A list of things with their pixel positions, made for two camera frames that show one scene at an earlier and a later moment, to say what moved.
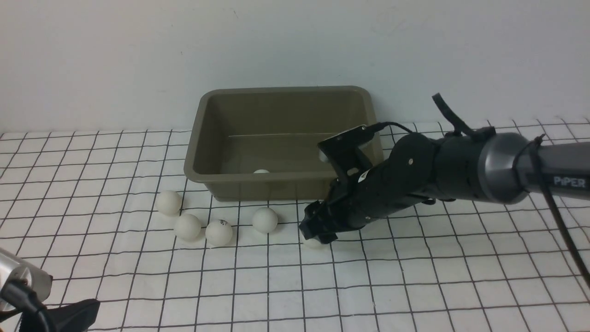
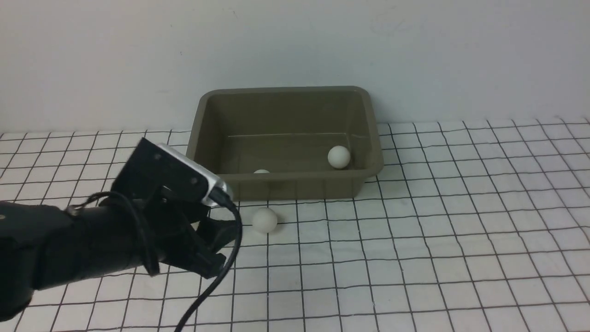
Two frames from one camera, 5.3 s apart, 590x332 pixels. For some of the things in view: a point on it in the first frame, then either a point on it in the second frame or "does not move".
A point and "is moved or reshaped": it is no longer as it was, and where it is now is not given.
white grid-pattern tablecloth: [111, 217] does not move
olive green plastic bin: [262, 144] does not move
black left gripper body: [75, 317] → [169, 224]
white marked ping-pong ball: [313, 244] is moved or reshaped
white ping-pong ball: [265, 220] does not move
